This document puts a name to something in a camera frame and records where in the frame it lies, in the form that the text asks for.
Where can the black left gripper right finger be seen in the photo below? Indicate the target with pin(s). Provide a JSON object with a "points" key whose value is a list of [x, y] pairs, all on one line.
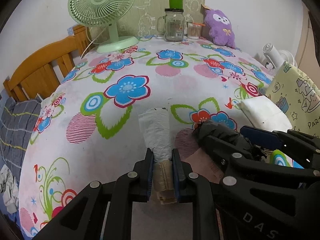
{"points": [[180, 172]]}

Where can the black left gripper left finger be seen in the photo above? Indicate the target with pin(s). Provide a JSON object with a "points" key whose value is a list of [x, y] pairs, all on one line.
{"points": [[143, 184]]}

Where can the white and beige cloth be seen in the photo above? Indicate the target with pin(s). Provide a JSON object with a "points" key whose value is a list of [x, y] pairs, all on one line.
{"points": [[155, 128]]}

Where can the pink paper packet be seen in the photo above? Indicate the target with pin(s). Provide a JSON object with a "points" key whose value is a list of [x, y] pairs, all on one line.
{"points": [[202, 164]]}

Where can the floral tablecloth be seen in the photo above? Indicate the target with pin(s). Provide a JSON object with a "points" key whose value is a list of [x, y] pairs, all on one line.
{"points": [[88, 129]]}

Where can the white folded towel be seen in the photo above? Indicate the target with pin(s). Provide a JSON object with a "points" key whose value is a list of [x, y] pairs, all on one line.
{"points": [[264, 114]]}

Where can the yellow cartoon fabric bin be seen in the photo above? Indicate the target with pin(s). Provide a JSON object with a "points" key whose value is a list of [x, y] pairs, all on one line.
{"points": [[298, 97]]}

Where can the white crumpled cloth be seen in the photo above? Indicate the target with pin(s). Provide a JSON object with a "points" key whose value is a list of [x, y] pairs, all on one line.
{"points": [[9, 190]]}

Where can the white floor fan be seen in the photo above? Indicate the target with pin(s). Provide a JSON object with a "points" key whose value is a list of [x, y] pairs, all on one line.
{"points": [[275, 58]]}

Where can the beige door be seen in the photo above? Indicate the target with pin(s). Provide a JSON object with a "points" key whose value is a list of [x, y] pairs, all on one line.
{"points": [[306, 56]]}

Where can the grey plaid pillow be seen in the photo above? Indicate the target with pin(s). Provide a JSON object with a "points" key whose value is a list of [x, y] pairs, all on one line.
{"points": [[17, 123]]}

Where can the wooden bed headboard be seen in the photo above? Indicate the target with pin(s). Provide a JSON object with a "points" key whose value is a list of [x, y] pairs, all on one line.
{"points": [[36, 76]]}

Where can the cotton swab jar orange lid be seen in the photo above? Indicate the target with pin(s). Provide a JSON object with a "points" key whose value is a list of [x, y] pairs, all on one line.
{"points": [[194, 30]]}

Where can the glass mason jar mug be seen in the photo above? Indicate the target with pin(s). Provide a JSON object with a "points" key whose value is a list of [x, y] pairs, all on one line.
{"points": [[171, 25]]}

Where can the purple plush bunny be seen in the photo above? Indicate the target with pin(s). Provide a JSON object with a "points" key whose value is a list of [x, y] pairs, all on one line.
{"points": [[220, 28]]}

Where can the green cup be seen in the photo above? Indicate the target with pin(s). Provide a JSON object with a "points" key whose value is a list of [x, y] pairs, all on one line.
{"points": [[176, 4]]}

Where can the green desk fan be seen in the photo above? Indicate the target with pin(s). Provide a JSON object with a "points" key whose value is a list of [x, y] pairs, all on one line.
{"points": [[103, 13]]}

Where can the green patterned wall board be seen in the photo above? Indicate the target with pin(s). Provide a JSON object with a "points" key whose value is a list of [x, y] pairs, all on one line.
{"points": [[141, 20]]}

